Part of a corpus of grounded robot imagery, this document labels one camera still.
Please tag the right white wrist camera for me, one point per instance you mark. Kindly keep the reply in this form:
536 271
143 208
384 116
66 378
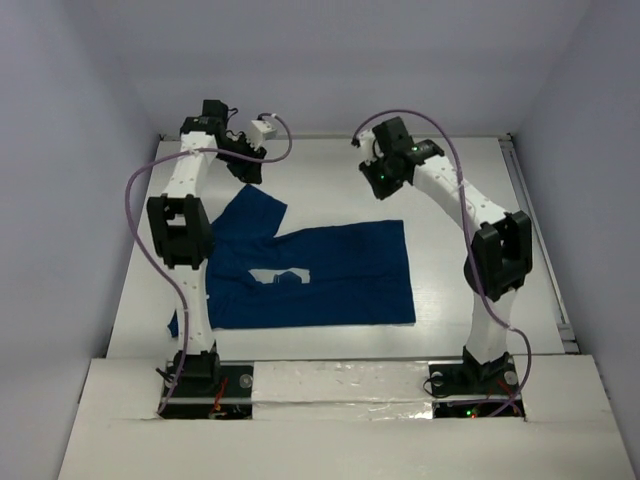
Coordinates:
364 143

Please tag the blue t shirt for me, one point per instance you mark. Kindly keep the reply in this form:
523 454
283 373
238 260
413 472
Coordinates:
256 278

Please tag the silver foil strip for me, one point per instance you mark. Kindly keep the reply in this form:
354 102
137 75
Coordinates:
340 391

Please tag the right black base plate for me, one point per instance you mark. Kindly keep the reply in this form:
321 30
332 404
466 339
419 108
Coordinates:
455 396

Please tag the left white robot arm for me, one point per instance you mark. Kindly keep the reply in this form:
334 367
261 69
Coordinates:
181 232

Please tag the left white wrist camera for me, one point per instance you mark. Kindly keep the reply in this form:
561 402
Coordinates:
260 131

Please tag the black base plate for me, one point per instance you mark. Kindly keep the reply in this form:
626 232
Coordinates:
230 400
455 396

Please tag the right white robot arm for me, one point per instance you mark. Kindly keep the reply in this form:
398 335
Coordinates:
499 251

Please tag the aluminium side rail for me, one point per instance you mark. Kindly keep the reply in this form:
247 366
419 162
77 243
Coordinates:
565 329

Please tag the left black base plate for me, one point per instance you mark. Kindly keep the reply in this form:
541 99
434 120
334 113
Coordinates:
230 400

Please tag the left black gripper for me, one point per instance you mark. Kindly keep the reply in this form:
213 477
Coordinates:
245 163

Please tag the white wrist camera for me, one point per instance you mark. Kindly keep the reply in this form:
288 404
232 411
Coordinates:
364 143
260 131

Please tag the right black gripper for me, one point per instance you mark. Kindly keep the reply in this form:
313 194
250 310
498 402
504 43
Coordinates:
382 190

